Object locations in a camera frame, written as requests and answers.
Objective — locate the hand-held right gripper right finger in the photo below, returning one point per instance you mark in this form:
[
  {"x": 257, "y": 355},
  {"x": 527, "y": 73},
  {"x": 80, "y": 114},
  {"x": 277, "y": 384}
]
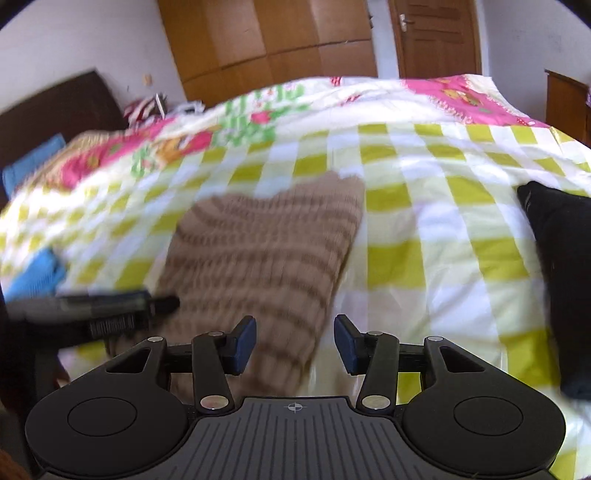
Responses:
[{"x": 347, "y": 345}]

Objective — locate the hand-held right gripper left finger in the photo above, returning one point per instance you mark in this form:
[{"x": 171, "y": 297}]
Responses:
[{"x": 242, "y": 345}]

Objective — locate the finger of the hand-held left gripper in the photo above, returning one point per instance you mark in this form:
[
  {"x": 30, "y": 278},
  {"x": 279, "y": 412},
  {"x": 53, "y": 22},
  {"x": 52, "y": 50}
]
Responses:
[{"x": 120, "y": 304}]

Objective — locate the tan brown-striped knit sweater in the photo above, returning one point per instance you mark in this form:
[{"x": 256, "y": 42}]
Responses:
[{"x": 263, "y": 258}]

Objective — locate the blue knit garment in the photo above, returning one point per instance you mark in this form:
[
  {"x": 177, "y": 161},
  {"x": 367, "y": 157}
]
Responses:
[{"x": 37, "y": 274}]

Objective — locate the blue pillow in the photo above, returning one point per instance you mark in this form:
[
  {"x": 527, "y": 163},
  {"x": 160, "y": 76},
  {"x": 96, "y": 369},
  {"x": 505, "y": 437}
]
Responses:
[{"x": 32, "y": 161}]

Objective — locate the green checked floral quilt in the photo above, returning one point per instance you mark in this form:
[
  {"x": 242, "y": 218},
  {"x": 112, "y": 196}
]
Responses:
[{"x": 438, "y": 161}]

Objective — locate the black garment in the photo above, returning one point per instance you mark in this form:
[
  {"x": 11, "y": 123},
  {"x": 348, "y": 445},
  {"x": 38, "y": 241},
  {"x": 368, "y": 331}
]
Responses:
[{"x": 565, "y": 277}]

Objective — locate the wooden wardrobe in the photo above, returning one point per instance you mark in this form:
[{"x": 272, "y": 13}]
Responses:
[{"x": 268, "y": 41}]

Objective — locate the wooden door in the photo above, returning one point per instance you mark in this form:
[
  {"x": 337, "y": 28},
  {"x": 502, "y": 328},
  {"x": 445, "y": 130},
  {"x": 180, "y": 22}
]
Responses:
[{"x": 436, "y": 39}]

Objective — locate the wooden cabinet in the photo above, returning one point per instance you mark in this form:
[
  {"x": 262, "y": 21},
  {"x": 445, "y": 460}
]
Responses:
[{"x": 569, "y": 108}]

